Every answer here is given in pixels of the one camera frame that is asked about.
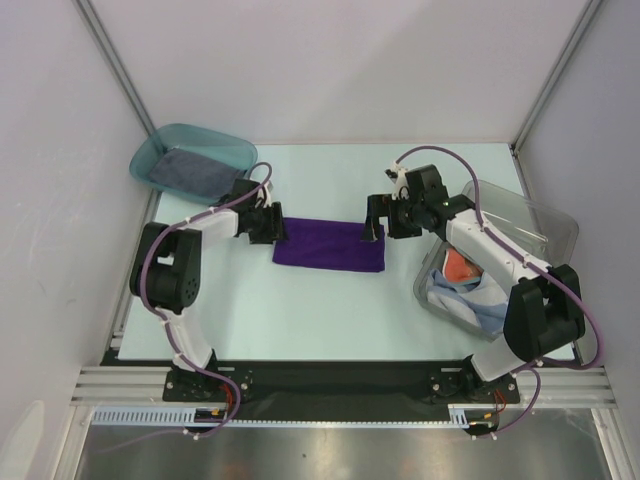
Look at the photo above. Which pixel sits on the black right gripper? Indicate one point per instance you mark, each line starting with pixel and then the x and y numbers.
pixel 379 215

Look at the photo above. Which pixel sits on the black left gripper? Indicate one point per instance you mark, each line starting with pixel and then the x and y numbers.
pixel 275 225

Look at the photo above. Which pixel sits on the purple towel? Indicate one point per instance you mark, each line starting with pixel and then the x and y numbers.
pixel 329 245

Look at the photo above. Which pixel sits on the dark grey-blue towel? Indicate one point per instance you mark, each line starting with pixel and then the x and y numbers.
pixel 194 174

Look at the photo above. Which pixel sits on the orange towel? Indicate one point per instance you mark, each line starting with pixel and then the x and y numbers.
pixel 457 269

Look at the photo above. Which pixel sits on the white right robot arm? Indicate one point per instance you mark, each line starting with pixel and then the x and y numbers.
pixel 544 310

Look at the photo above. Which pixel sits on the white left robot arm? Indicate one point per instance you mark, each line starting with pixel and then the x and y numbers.
pixel 166 275

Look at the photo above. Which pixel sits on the teal plastic bin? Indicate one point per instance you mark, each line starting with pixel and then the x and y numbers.
pixel 224 148

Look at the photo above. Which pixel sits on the light blue towel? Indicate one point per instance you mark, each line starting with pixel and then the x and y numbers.
pixel 482 303

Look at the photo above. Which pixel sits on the clear plastic bin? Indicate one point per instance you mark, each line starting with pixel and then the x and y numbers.
pixel 545 233

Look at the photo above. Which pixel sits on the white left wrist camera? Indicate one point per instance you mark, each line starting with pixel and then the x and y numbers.
pixel 265 198

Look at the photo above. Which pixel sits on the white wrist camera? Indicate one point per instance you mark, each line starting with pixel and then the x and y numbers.
pixel 265 198
pixel 397 175

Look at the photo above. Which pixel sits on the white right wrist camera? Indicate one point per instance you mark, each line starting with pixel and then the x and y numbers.
pixel 397 175

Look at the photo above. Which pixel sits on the grey slotted cable duct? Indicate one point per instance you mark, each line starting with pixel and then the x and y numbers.
pixel 200 417

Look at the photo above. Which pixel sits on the left aluminium corner post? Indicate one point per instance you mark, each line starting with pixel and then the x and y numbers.
pixel 107 49

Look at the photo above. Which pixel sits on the aluminium corner post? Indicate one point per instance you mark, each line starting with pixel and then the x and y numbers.
pixel 579 31
pixel 107 49

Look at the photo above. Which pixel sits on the aluminium rail frame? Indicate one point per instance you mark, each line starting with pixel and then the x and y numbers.
pixel 572 431

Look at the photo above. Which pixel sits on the right aluminium corner post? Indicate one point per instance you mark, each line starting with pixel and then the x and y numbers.
pixel 579 31

